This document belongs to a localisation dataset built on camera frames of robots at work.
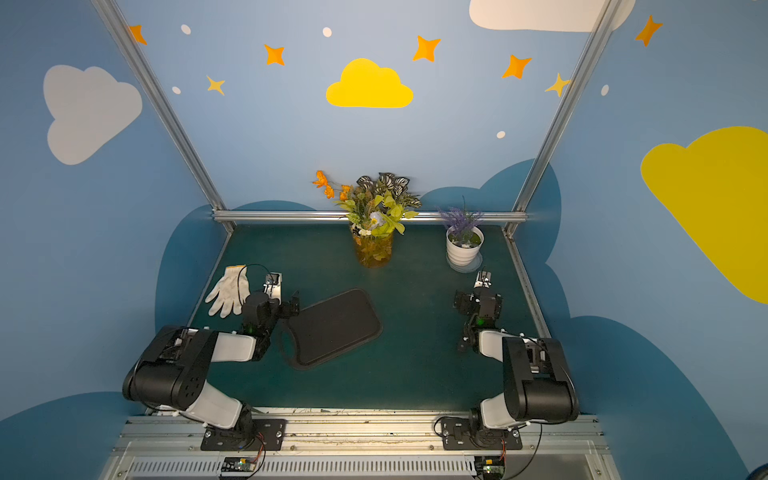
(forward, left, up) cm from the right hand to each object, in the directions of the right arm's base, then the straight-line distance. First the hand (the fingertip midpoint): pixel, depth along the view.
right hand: (481, 289), depth 95 cm
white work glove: (-3, +84, -6) cm, 85 cm away
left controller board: (-50, +64, -8) cm, 81 cm away
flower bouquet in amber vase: (+19, +35, +16) cm, 43 cm away
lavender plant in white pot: (+19, +4, +4) cm, 20 cm away
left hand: (-4, +64, +1) cm, 65 cm away
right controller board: (-46, +2, -8) cm, 47 cm away
